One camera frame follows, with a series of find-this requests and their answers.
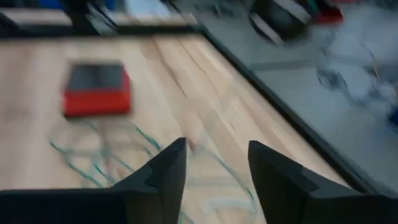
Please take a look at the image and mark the thin green cord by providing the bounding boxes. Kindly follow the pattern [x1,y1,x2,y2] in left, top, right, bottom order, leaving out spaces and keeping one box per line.
[49,120,259,224]

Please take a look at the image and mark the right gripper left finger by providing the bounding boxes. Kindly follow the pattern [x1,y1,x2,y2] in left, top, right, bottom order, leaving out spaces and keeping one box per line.
[0,137,188,224]

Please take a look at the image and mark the red box with black base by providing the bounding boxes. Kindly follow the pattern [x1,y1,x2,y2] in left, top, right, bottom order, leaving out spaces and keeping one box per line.
[61,61,132,119]

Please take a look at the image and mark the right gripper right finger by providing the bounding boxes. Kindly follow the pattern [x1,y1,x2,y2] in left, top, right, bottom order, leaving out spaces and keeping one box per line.
[247,139,398,224]

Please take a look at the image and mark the green cable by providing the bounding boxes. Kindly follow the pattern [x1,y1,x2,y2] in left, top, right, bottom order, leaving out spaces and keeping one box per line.
[0,23,385,195]

